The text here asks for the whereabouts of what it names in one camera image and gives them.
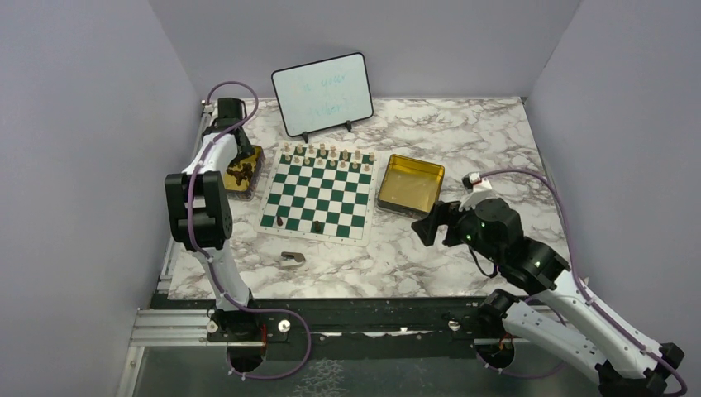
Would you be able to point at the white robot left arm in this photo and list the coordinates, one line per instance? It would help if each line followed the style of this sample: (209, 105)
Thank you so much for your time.
(199, 212)

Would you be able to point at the dark pieces in tin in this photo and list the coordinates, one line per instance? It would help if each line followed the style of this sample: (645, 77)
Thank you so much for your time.
(241, 172)

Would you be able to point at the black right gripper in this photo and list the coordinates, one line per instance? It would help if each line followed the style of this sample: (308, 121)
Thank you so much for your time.
(443, 212)

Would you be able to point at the small whiteboard on stand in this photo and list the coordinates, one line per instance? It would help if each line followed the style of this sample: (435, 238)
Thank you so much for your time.
(323, 94)

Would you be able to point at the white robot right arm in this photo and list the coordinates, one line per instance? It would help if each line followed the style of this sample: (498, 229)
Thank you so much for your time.
(605, 348)

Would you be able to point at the gold tin box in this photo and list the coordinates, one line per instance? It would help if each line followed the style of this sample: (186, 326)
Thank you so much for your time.
(247, 190)
(410, 186)

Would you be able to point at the beige plastic clip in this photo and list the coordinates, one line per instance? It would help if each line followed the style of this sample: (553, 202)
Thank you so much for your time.
(290, 259)

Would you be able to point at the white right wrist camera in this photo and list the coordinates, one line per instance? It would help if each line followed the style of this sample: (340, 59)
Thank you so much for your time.
(477, 189)

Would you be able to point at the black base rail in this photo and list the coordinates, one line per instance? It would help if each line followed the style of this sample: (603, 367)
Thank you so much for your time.
(356, 329)

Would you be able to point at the green white chess board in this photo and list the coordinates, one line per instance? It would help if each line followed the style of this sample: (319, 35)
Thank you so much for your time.
(342, 201)

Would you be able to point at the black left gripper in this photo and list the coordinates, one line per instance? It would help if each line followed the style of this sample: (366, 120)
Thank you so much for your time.
(247, 148)

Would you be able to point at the right gold tin box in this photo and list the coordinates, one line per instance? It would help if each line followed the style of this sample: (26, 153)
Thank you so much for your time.
(410, 186)

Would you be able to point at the left gold tin box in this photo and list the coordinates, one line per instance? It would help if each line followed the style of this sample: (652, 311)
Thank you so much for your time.
(247, 190)

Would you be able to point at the light chess pieces row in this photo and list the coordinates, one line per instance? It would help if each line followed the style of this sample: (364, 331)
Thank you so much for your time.
(325, 156)

